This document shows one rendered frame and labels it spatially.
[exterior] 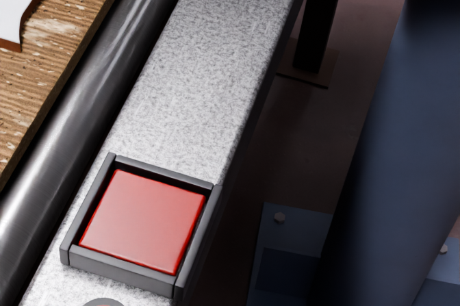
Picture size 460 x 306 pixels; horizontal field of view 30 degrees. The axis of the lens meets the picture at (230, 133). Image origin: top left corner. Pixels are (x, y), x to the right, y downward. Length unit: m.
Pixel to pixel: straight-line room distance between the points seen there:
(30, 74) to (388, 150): 0.63
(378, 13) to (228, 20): 1.46
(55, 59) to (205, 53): 0.11
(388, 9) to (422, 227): 0.99
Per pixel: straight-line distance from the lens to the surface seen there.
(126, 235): 0.51
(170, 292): 0.50
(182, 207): 0.52
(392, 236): 1.23
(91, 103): 0.59
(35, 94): 0.57
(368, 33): 2.04
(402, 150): 1.10
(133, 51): 0.63
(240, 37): 0.64
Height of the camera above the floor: 1.36
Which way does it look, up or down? 50 degrees down
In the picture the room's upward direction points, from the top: 8 degrees clockwise
